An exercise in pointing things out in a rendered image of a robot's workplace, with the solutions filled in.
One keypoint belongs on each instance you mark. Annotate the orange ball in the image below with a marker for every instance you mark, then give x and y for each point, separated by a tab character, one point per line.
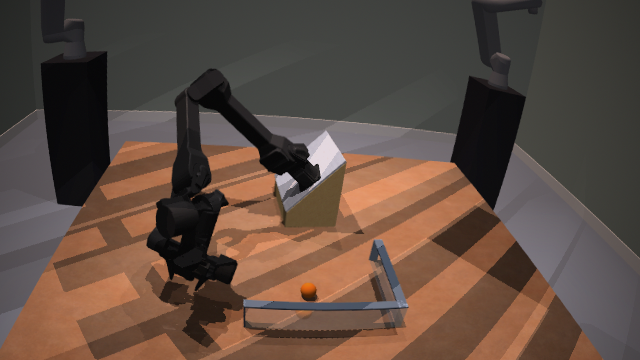
308	290

